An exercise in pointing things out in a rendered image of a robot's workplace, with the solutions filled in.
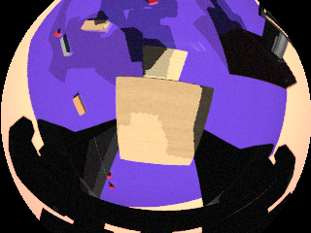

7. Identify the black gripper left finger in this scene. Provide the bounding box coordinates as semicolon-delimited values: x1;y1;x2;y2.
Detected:
38;118;120;199

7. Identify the white long bar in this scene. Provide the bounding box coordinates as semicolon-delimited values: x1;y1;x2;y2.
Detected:
61;36;70;57

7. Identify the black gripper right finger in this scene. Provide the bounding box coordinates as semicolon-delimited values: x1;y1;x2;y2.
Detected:
193;128;273;207

